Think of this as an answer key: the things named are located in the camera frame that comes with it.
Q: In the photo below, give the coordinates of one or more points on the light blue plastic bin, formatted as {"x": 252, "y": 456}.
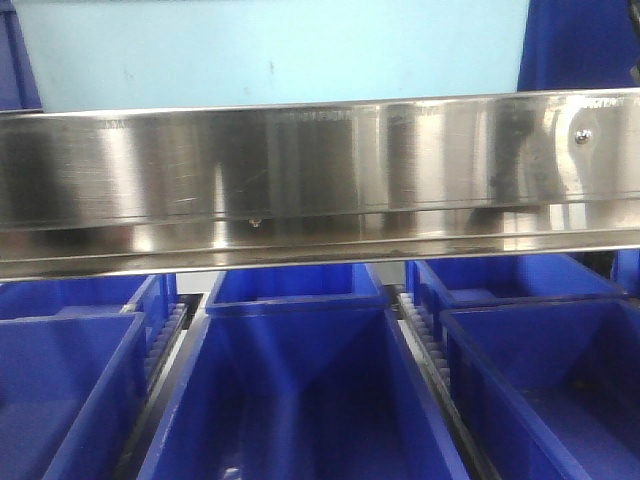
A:
{"x": 91, "y": 55}

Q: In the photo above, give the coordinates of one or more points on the dark blue bin rear centre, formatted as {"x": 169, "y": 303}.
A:
{"x": 311, "y": 287}

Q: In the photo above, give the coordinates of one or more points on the dark blue bin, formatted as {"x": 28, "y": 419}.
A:
{"x": 311, "y": 287}
{"x": 460, "y": 283}
{"x": 18, "y": 88}
{"x": 549, "y": 390}
{"x": 153, "y": 296}
{"x": 578, "y": 45}
{"x": 71, "y": 391}
{"x": 325, "y": 394}

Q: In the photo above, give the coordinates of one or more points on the dark blue bin rear right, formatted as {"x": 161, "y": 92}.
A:
{"x": 460, "y": 283}

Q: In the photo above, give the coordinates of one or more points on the dark blue bin lower centre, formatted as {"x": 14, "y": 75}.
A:
{"x": 325, "y": 394}

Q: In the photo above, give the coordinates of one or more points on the dark blue bin rear left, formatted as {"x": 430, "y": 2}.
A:
{"x": 153, "y": 296}

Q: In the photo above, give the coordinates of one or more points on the white roller track strip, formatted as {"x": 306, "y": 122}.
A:
{"x": 435, "y": 370}

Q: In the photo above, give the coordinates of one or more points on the dark blue bin lower right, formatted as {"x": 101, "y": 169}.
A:
{"x": 549, "y": 390}

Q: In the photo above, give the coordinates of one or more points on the dark blue bin lower left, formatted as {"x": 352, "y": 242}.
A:
{"x": 71, "y": 391}

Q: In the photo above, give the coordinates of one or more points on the dark blue bin upper right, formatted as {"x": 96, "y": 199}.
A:
{"x": 578, "y": 45}

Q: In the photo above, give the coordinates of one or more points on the dark blue bin upper left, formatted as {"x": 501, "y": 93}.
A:
{"x": 18, "y": 88}

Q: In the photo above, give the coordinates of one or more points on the stainless steel shelf rail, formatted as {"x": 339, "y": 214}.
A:
{"x": 113, "y": 192}

